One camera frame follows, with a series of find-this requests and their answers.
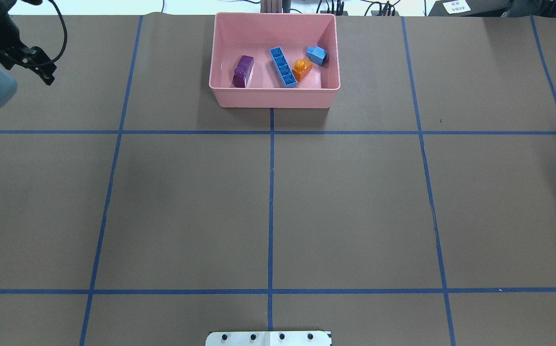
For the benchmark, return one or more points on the orange block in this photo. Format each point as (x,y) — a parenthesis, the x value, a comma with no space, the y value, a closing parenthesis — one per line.
(301,68)

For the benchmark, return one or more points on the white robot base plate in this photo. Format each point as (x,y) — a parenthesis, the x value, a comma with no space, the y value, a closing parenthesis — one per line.
(270,338)

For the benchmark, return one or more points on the long blue four-stud block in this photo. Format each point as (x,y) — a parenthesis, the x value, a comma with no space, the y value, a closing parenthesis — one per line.
(284,71)

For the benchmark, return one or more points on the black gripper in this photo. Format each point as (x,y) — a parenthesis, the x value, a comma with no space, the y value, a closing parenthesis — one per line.
(0,46)

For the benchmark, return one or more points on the purple block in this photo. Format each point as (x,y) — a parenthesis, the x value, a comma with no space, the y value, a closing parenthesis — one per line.
(243,72)

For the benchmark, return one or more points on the small blue block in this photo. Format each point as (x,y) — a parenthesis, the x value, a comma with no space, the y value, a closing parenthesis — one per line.
(317,55)

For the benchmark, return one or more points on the aluminium frame post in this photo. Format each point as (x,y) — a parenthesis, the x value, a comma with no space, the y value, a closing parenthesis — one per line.
(271,6)

